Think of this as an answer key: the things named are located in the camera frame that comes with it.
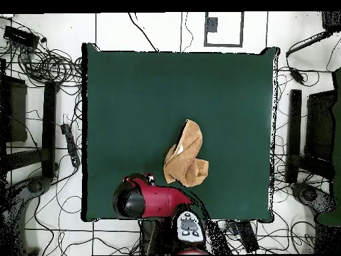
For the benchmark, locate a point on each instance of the tan terry towel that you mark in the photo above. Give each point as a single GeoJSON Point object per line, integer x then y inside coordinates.
{"type": "Point", "coordinates": [186, 160]}

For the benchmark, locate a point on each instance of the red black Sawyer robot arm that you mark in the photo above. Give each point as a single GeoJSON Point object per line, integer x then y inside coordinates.
{"type": "Point", "coordinates": [159, 200]}

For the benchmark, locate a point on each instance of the black flat device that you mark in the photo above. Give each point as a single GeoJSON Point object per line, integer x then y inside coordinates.
{"type": "Point", "coordinates": [247, 237]}

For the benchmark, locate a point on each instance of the dark green tablecloth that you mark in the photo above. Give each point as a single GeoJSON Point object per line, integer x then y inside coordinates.
{"type": "Point", "coordinates": [159, 93]}

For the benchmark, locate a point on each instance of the black power strip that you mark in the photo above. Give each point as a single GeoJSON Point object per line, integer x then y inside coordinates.
{"type": "Point", "coordinates": [70, 144]}

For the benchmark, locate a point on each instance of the dark grey stand base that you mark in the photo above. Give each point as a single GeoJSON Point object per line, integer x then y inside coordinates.
{"type": "Point", "coordinates": [36, 185]}
{"type": "Point", "coordinates": [309, 196]}

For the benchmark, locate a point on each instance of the small dark grey square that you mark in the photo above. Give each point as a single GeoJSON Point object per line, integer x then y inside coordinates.
{"type": "Point", "coordinates": [211, 24]}

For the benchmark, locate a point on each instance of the black power adapter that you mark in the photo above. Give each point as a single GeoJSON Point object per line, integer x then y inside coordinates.
{"type": "Point", "coordinates": [296, 75]}

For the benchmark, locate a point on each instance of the black rod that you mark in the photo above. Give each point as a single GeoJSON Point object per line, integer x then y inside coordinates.
{"type": "Point", "coordinates": [306, 44]}

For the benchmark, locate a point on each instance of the black speckled box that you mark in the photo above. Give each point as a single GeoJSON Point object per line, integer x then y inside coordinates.
{"type": "Point", "coordinates": [331, 21]}

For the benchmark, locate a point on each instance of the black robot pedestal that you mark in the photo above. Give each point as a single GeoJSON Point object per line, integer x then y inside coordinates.
{"type": "Point", "coordinates": [166, 240]}

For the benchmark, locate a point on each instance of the black frame bar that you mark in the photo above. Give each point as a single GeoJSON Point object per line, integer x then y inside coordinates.
{"type": "Point", "coordinates": [294, 133]}
{"type": "Point", "coordinates": [49, 128]}

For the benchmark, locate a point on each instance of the black frame panel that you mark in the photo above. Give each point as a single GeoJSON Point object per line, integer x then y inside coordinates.
{"type": "Point", "coordinates": [319, 125]}
{"type": "Point", "coordinates": [16, 112]}

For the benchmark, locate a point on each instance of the black network switch box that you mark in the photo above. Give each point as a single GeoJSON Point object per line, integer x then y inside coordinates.
{"type": "Point", "coordinates": [20, 36]}

